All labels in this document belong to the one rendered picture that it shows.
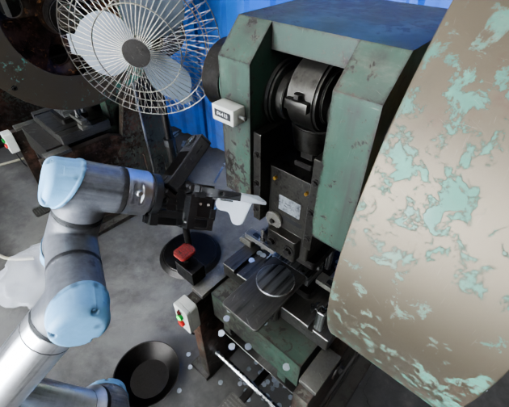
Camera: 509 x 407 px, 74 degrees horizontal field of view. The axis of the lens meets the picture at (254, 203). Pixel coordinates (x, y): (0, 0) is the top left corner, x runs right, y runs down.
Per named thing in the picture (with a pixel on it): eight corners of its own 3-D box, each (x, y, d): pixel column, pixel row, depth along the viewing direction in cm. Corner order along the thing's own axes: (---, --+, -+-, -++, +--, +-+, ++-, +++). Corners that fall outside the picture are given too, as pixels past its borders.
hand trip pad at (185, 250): (185, 274, 121) (182, 260, 116) (174, 265, 124) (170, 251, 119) (199, 262, 125) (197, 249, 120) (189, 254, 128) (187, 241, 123)
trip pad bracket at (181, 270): (198, 304, 130) (191, 273, 118) (182, 291, 135) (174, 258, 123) (209, 295, 134) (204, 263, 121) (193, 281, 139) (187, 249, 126)
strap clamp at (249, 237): (273, 263, 122) (274, 244, 116) (239, 241, 131) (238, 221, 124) (283, 253, 126) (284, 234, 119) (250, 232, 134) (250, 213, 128)
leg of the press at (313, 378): (300, 478, 132) (338, 384, 73) (277, 454, 137) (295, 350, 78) (400, 317, 184) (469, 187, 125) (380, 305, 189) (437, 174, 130)
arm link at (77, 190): (35, 190, 52) (45, 142, 48) (110, 199, 59) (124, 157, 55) (36, 222, 47) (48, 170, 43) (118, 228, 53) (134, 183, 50)
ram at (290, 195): (296, 271, 97) (307, 190, 77) (257, 245, 104) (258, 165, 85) (330, 238, 107) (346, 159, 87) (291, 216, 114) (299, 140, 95)
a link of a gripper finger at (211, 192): (240, 202, 63) (194, 195, 63) (241, 193, 63) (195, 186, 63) (240, 203, 59) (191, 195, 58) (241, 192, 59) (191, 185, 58)
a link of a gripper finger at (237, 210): (262, 228, 64) (213, 220, 63) (267, 197, 63) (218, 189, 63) (262, 229, 60) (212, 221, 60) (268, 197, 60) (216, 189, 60)
